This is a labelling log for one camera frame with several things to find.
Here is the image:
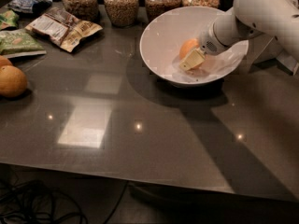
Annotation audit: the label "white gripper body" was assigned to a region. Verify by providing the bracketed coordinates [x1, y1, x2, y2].
[199, 24, 228, 56]

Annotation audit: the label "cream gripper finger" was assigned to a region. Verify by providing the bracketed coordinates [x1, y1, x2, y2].
[179, 49, 206, 71]

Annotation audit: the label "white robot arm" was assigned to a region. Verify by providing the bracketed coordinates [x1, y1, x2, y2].
[180, 0, 299, 73]

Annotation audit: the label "white ceramic bowl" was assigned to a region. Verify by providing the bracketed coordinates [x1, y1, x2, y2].
[139, 7, 249, 87]

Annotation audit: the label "glass jar of dark grains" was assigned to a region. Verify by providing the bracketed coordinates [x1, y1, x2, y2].
[145, 0, 181, 21]

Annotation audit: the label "glass jar of nuts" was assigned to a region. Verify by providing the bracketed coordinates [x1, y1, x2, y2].
[104, 0, 139, 27]

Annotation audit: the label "glass jar of granola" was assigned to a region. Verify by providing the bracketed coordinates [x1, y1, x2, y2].
[62, 0, 99, 21]

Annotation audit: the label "brown white snack bag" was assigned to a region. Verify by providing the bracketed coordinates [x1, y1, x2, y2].
[25, 7, 102, 52]

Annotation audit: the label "blue snack bag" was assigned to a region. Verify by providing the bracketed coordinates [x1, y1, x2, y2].
[7, 0, 52, 14]

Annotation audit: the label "green snack bag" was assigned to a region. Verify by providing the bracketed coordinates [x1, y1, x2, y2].
[0, 29, 47, 58]

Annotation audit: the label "large orange on table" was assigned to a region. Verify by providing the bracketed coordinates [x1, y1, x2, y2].
[0, 65, 27, 98]

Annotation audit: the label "small green snack packet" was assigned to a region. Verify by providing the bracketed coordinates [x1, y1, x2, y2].
[0, 10, 19, 30]

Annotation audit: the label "black cables on floor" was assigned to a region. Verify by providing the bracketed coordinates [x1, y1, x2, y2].
[0, 171, 129, 224]

